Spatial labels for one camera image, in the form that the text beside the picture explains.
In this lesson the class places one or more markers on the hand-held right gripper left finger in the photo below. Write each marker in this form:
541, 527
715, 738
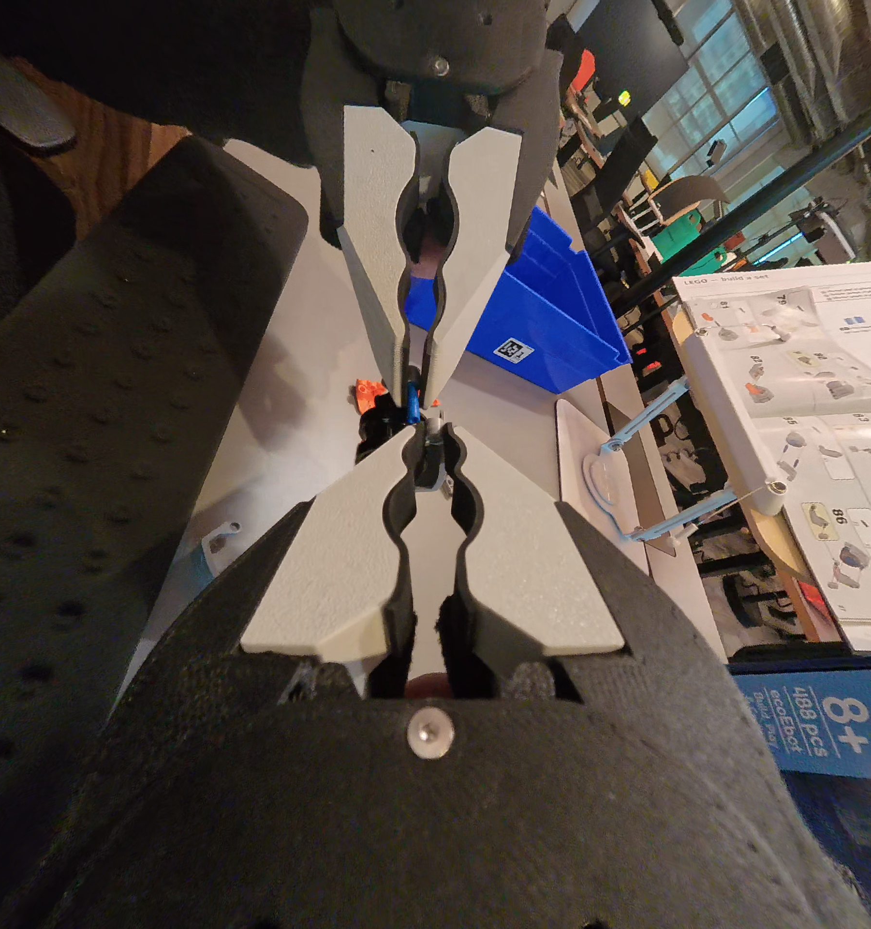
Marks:
327, 581

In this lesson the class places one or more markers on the black monitor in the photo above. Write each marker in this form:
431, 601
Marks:
631, 51

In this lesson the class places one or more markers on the white book stand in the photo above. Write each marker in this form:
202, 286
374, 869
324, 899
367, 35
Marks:
610, 479

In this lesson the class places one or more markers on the black ceiling pole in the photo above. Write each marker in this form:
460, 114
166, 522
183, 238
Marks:
784, 189

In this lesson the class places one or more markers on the blue robot kit box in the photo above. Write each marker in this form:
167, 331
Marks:
827, 755

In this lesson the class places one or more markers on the person's left forearm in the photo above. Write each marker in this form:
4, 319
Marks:
189, 58

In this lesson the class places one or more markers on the blue plastic bin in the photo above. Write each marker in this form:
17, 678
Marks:
552, 312

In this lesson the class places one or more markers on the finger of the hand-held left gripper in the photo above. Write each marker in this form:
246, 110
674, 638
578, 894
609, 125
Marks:
486, 218
370, 203

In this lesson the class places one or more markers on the grey connector pin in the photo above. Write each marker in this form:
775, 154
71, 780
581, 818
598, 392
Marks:
433, 418

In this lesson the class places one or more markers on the blue connector pin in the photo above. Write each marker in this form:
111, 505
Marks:
411, 401

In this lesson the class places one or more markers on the open instruction booklet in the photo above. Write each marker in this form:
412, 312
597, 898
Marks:
813, 407

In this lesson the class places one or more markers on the black foam pad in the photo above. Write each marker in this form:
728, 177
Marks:
102, 436

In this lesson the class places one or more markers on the grey curved toy part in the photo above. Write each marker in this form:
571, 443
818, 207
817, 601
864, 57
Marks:
224, 543

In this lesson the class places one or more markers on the black toy wheel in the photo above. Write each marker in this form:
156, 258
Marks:
433, 457

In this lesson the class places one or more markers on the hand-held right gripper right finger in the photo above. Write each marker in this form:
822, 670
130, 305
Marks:
537, 581

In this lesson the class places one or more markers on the person's left hand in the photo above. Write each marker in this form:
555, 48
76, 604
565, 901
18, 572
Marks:
433, 232

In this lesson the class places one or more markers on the orange toy part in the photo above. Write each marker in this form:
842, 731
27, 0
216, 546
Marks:
363, 394

